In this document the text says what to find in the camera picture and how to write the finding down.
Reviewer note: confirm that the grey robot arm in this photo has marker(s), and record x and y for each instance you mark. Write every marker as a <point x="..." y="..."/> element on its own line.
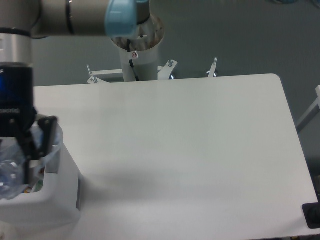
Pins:
<point x="21" y="21"/>

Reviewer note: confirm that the white frame at right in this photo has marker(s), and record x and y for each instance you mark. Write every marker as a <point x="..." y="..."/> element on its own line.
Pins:
<point x="310" y="113"/>

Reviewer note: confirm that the colourful trash in bin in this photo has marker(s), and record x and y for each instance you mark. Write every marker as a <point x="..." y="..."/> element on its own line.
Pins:
<point x="37" y="182"/>

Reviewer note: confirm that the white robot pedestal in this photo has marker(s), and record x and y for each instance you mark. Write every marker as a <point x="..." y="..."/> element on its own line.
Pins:
<point x="139" y="56"/>

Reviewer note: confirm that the clear plastic bottle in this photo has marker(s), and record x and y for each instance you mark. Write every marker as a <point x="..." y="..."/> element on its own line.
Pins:
<point x="13" y="179"/>

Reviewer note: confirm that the black clamp at table edge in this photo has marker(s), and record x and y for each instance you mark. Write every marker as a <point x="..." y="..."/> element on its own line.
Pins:
<point x="311" y="213"/>

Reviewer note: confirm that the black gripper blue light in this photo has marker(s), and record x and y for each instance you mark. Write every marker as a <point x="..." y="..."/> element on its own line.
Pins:
<point x="17" y="103"/>

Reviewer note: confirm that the white trash can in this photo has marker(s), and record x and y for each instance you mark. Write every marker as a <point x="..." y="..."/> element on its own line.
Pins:
<point x="58" y="202"/>

